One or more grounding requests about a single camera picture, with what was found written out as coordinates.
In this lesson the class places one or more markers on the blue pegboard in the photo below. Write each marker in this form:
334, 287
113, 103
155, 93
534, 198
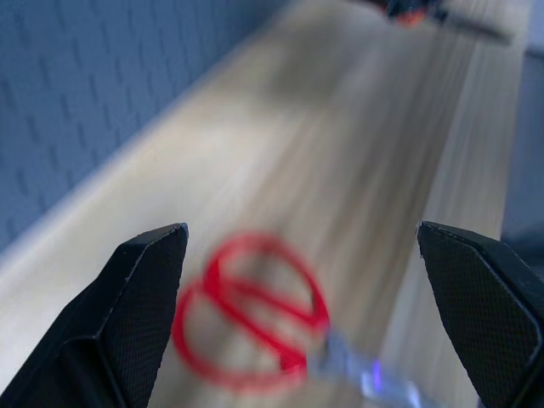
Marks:
76, 85

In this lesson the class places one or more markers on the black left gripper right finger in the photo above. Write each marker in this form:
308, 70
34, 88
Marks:
489, 314

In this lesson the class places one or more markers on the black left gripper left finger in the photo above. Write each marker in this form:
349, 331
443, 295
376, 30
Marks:
127, 323

